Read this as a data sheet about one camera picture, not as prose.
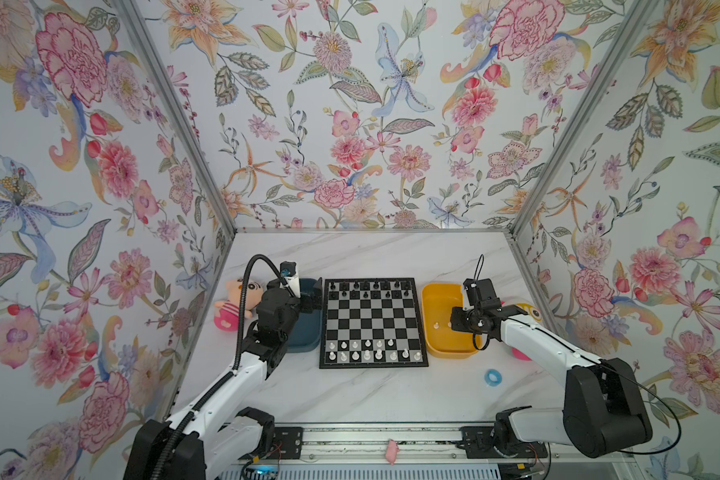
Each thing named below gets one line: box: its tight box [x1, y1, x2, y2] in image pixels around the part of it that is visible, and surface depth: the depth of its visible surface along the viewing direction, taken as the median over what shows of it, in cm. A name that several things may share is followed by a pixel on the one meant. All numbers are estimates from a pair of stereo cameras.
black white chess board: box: [319, 277, 429, 369], surface depth 95 cm
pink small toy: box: [386, 439, 400, 466], surface depth 73 cm
